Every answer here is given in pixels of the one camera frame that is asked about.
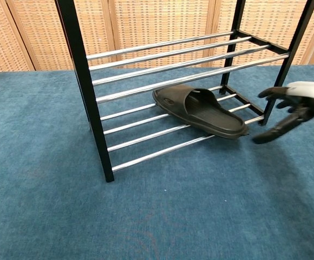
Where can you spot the black rubber slide sandal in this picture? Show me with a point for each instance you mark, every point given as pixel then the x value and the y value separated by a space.
pixel 200 108

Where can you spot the black shoe rack chrome bars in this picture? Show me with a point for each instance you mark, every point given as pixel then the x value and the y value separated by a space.
pixel 78 54

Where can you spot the blue carpet table cover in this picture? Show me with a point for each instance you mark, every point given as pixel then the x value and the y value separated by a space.
pixel 173 211

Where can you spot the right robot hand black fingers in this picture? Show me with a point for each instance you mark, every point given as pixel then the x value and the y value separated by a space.
pixel 308 100

